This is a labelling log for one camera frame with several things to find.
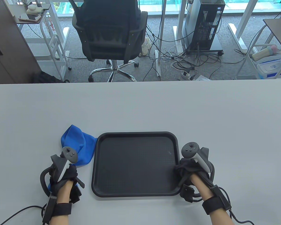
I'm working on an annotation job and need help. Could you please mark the person's left forearm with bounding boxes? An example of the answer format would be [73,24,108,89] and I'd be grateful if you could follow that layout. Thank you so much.
[49,193,73,225]

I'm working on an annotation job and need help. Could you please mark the white rounded object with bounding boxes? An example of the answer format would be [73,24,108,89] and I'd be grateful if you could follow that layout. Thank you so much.
[26,4,43,14]

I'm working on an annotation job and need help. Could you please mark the white desk leg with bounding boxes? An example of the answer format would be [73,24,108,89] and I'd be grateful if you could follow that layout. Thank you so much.
[173,0,187,54]
[228,0,263,54]
[155,0,167,77]

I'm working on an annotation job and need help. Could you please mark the smartphone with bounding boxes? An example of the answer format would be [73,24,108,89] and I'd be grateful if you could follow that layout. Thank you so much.
[18,14,41,22]

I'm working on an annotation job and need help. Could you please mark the black wrist sensor box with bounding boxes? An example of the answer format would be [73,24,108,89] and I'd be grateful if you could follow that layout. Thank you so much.
[211,185,232,211]
[42,198,58,224]

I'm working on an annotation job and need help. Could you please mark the brown cabinet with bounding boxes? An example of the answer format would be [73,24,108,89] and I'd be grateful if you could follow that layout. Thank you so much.
[0,0,41,84]

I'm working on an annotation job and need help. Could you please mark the grey computer trolley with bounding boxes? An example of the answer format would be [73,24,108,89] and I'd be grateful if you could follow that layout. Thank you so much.
[186,35,224,56]

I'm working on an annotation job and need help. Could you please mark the person's right hand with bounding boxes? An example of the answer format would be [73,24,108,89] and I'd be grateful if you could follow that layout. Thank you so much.
[173,157,214,195]

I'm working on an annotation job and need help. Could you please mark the tangle of floor cables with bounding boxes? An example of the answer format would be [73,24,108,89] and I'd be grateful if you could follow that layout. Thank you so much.
[140,23,248,81]

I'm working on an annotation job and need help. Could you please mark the beige bottle pink cap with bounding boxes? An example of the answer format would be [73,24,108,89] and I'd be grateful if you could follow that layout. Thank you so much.
[251,45,278,60]

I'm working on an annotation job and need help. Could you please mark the blue rectangular towel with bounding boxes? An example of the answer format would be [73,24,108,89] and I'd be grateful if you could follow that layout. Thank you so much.
[48,124,98,192]

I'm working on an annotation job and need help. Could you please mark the person's right forearm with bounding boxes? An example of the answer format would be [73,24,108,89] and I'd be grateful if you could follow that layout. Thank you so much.
[193,185,233,225]

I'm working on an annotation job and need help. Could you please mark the black bag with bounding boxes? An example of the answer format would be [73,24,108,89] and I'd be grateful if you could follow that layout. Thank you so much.
[32,71,70,84]

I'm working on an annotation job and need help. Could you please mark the black wrist strap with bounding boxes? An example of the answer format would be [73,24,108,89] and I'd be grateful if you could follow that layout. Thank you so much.
[52,202,72,217]
[202,196,225,215]

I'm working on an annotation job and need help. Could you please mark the white wire cart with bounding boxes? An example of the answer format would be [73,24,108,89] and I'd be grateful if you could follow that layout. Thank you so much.
[235,23,281,80]

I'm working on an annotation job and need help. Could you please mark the grey hand controller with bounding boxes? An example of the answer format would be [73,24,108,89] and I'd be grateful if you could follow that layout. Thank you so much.
[51,146,78,182]
[181,142,211,174]

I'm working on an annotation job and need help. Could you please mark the person's left hand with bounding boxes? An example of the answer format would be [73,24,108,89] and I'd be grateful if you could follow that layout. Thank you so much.
[49,163,85,204]

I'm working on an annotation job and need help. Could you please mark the clear plastic container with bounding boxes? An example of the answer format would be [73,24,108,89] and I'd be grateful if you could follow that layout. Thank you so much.
[256,59,281,80]

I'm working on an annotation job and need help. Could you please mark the black office chair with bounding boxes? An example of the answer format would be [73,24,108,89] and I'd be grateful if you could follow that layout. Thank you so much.
[72,0,148,83]

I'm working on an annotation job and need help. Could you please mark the black computer tower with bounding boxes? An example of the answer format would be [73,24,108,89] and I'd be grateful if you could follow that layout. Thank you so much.
[181,0,226,51]

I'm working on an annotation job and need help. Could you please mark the black checkered plastic tray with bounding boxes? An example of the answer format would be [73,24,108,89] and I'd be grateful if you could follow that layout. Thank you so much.
[91,132,181,198]

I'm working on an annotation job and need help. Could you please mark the white rolling side table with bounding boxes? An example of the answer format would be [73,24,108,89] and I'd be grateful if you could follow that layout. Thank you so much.
[16,3,72,81]

